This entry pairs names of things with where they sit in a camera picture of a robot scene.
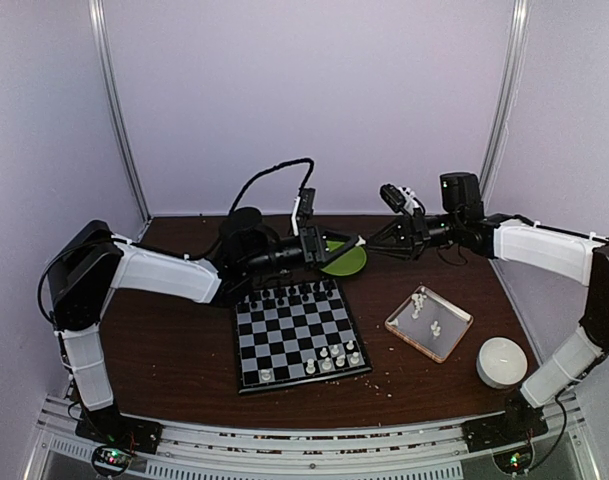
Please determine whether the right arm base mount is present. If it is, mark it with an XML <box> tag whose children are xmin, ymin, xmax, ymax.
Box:
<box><xmin>461</xmin><ymin>414</ymin><xmax>548</xmax><ymax>476</ymax></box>

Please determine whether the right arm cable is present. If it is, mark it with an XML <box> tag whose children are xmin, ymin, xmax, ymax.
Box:
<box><xmin>436</xmin><ymin>244</ymin><xmax>470</xmax><ymax>267</ymax></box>

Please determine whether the right aluminium frame post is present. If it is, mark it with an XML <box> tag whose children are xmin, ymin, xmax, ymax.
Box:
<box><xmin>480</xmin><ymin>0</ymin><xmax>531</xmax><ymax>199</ymax></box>

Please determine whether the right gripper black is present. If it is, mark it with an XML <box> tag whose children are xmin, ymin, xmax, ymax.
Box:
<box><xmin>365</xmin><ymin>207</ymin><xmax>463</xmax><ymax>261</ymax></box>

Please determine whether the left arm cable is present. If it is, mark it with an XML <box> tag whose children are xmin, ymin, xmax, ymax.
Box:
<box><xmin>36</xmin><ymin>157</ymin><xmax>318</xmax><ymax>326</ymax></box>

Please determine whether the front aluminium rail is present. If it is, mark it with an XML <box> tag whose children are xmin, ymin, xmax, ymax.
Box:
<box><xmin>26</xmin><ymin>394</ymin><xmax>600</xmax><ymax>480</ymax></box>

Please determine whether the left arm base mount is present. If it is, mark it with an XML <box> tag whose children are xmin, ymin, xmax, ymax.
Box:
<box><xmin>75</xmin><ymin>417</ymin><xmax>163</xmax><ymax>478</ymax></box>

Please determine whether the left aluminium frame post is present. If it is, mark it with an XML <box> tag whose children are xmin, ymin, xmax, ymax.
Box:
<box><xmin>88</xmin><ymin>0</ymin><xmax>152</xmax><ymax>223</ymax></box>

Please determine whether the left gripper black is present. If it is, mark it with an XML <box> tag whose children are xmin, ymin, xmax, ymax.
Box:
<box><xmin>242</xmin><ymin>223</ymin><xmax>360</xmax><ymax>278</ymax></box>

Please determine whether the black white chessboard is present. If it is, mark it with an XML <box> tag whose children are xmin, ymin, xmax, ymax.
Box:
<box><xmin>233</xmin><ymin>278</ymin><xmax>372</xmax><ymax>395</ymax></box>

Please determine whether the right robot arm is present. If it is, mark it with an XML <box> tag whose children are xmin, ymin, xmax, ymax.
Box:
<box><xmin>367</xmin><ymin>172</ymin><xmax>609</xmax><ymax>442</ymax></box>

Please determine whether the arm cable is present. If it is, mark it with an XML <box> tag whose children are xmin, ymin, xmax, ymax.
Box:
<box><xmin>36</xmin><ymin>157</ymin><xmax>318</xmax><ymax>326</ymax></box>
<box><xmin>436</xmin><ymin>244</ymin><xmax>470</xmax><ymax>267</ymax></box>

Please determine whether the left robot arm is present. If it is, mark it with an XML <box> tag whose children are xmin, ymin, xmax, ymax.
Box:
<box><xmin>100</xmin><ymin>289</ymin><xmax>371</xmax><ymax>429</ymax></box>

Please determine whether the white bowl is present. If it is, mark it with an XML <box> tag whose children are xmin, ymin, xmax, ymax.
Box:
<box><xmin>476</xmin><ymin>337</ymin><xmax>528</xmax><ymax>389</ymax></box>

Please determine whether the green plate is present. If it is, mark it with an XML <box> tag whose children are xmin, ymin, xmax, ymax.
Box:
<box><xmin>320</xmin><ymin>246</ymin><xmax>368</xmax><ymax>277</ymax></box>

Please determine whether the white chess piece tall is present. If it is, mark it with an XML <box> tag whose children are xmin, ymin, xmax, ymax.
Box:
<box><xmin>305</xmin><ymin>358</ymin><xmax>316</xmax><ymax>375</ymax></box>

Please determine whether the aluminium frame post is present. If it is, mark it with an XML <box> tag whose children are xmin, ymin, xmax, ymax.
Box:
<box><xmin>480</xmin><ymin>0</ymin><xmax>531</xmax><ymax>199</ymax></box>
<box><xmin>88</xmin><ymin>0</ymin><xmax>152</xmax><ymax>223</ymax></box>

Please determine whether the metal wooden tray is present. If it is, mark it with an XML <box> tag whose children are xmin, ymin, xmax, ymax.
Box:
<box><xmin>384</xmin><ymin>285</ymin><xmax>474</xmax><ymax>364</ymax></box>

